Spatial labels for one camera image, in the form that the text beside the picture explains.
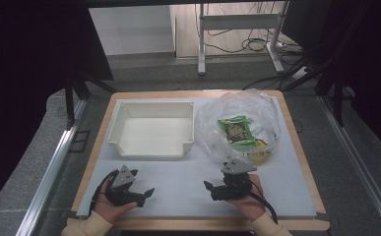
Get white cabinet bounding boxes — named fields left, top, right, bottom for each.
left=89, top=4, right=176, bottom=57

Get person's right hand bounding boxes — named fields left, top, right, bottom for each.
left=224, top=173, right=267, bottom=222

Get white plastic bin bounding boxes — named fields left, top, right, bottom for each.
left=107, top=100, right=196, bottom=161

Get white metal desk frame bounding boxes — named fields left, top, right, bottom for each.
left=197, top=1, right=290, bottom=76

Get yellow packet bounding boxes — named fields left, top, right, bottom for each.
left=247, top=139, right=272, bottom=163

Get person's left hand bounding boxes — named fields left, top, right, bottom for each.
left=93, top=178, right=139, bottom=225

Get aluminium rail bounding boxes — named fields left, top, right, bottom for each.
left=15, top=97, right=88, bottom=236
left=318, top=94, right=381, bottom=236

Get black curtain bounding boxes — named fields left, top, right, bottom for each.
left=281, top=0, right=381, bottom=151
left=0, top=0, right=114, bottom=219

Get black metal stand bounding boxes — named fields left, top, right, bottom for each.
left=281, top=58, right=356, bottom=128
left=63, top=74, right=117, bottom=130

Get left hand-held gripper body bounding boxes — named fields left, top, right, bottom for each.
left=104, top=164, right=146, bottom=207

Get clear plastic bag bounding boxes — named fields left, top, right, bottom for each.
left=193, top=89, right=282, bottom=165

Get black floor cables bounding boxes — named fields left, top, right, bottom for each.
left=194, top=1, right=310, bottom=91

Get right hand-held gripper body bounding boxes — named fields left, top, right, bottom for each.
left=211, top=158, right=259, bottom=202

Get green snack packet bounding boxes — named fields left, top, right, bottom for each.
left=218, top=115, right=258, bottom=148

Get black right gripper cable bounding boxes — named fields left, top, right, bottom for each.
left=247, top=176, right=280, bottom=225

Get white power strip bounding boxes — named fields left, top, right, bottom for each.
left=290, top=65, right=311, bottom=82

